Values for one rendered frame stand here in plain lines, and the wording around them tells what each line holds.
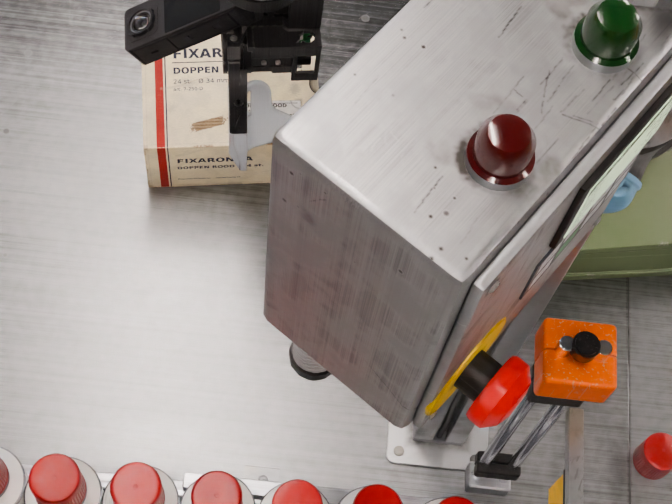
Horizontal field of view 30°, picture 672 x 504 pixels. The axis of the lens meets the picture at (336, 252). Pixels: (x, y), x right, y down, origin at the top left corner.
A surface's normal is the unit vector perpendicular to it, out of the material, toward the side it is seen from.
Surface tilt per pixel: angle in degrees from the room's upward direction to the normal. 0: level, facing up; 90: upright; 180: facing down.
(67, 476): 2
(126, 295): 0
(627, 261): 90
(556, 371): 0
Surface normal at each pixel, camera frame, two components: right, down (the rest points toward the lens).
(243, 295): 0.07, -0.41
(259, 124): 0.11, 0.54
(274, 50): 0.08, 0.91
